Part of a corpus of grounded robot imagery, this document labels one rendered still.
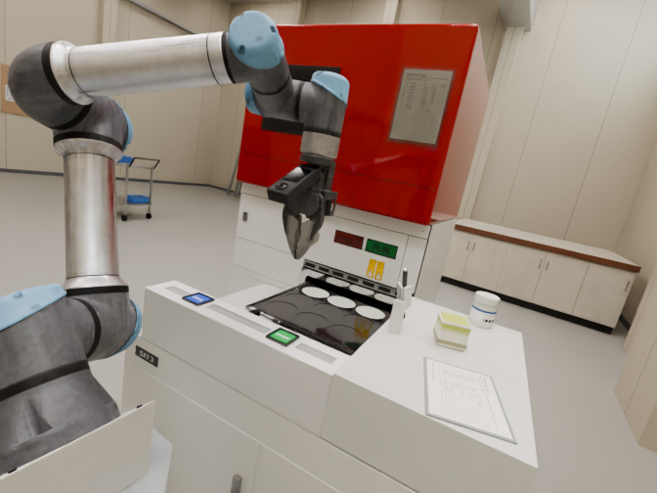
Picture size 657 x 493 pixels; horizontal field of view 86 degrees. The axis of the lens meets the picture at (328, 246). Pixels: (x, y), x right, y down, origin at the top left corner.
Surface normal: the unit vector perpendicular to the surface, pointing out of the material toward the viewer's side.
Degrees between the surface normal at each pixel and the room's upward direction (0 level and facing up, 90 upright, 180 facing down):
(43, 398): 35
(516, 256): 90
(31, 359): 53
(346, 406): 90
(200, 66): 115
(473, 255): 90
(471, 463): 90
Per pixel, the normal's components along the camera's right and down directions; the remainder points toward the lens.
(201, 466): -0.45, 0.11
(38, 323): 0.73, -0.42
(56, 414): 0.44, -0.64
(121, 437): 0.85, 0.26
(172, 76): 0.04, 0.84
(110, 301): 0.83, -0.18
